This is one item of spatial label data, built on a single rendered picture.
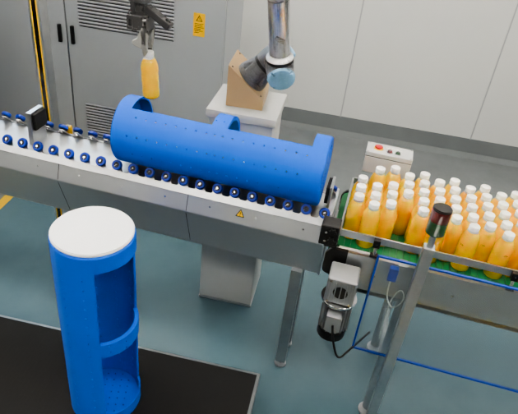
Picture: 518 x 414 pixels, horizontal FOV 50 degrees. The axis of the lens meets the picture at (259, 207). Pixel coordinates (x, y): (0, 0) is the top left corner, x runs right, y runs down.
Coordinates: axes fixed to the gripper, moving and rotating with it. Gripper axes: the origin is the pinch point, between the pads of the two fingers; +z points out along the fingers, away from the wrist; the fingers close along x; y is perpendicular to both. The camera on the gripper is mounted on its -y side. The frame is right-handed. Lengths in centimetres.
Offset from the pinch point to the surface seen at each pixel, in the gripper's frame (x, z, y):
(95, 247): 71, 41, -13
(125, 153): 13.5, 39.1, 4.7
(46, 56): -31, 23, 67
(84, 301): 76, 61, -10
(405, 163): -24, 36, -107
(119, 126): 12.5, 28.3, 7.3
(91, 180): 13, 57, 22
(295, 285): 9, 90, -73
